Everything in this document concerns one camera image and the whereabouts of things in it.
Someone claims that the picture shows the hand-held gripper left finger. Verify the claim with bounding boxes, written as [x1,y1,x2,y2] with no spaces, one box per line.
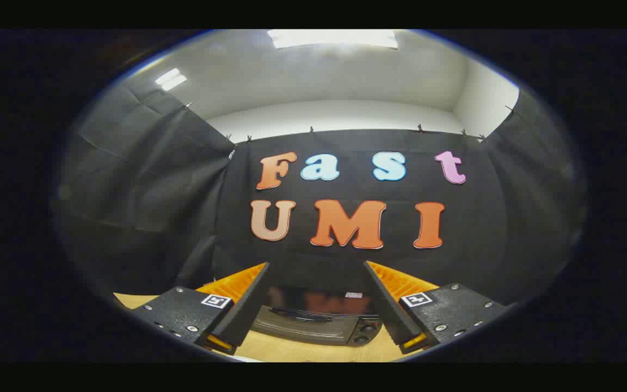
[128,261,271,356]

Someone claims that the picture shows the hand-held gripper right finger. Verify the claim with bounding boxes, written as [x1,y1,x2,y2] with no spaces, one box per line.
[361,260,515,354]

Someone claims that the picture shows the black toaster oven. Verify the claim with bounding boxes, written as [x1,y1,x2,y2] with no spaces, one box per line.
[251,286,385,347]

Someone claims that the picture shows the black backdrop cloth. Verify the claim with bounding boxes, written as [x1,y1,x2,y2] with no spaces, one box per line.
[52,76,589,308]

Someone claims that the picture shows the small ceiling light panel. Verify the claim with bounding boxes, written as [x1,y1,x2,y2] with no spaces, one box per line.
[155,68,188,91]

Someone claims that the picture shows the large ceiling light panel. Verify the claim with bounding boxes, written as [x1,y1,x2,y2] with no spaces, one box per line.
[267,29,398,50]

